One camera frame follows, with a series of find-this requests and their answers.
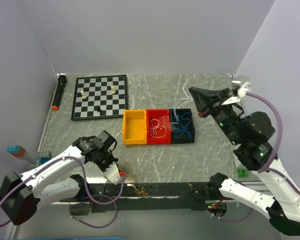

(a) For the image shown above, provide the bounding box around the toy brick structure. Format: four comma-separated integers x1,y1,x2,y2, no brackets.
6,145,52,166

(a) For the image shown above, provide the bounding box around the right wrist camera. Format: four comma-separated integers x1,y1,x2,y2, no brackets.
221,80,252,106

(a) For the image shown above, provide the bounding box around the black plastic bin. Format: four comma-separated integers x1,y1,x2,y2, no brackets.
169,108,195,144

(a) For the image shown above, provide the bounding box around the yellow plastic bin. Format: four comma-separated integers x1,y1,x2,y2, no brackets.
122,109,147,146

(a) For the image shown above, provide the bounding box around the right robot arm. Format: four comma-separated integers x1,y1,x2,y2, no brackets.
189,86,300,236

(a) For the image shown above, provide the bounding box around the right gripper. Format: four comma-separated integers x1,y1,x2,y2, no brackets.
186,85,241,143

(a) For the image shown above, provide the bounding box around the cream chess piece left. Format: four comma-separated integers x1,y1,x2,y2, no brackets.
80,90,87,99

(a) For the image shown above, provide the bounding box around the red plastic bin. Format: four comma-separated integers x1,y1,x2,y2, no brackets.
146,109,171,145

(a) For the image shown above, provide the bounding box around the black white chessboard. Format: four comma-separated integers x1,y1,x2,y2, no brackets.
71,74,129,121

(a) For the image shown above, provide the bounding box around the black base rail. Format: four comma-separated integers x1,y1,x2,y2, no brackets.
61,182,223,213

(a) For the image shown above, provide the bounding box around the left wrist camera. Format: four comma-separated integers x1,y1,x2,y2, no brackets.
103,162,123,185

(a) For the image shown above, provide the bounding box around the green small block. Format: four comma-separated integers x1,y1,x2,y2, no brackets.
237,168,249,178

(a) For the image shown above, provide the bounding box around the cream chess piece right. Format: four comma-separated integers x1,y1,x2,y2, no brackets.
110,85,116,94

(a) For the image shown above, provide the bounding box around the blue cable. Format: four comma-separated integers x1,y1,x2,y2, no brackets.
170,111,192,139

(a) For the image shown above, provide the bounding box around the cream chess piece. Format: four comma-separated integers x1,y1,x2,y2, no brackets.
80,90,87,99
110,85,116,94

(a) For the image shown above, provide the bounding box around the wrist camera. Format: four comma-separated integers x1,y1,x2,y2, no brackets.
221,80,252,106
103,162,123,185

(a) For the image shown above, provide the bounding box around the black marker orange cap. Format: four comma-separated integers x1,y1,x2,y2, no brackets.
51,75,67,111

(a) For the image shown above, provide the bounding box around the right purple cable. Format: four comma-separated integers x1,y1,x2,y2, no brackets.
209,91,300,222

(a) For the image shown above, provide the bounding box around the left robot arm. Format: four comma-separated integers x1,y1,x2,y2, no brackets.
0,130,124,226

